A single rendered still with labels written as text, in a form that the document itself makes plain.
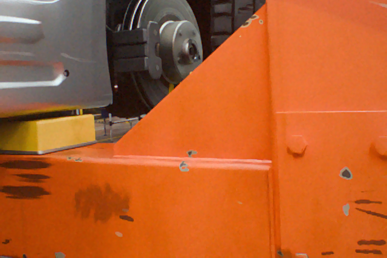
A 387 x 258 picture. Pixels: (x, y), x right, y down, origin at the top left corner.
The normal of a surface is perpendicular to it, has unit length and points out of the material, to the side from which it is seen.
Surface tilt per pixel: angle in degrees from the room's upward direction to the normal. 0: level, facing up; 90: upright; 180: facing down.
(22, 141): 90
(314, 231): 90
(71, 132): 90
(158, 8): 90
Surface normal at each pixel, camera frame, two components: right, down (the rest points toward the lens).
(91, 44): 0.88, -0.01
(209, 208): -0.48, 0.07
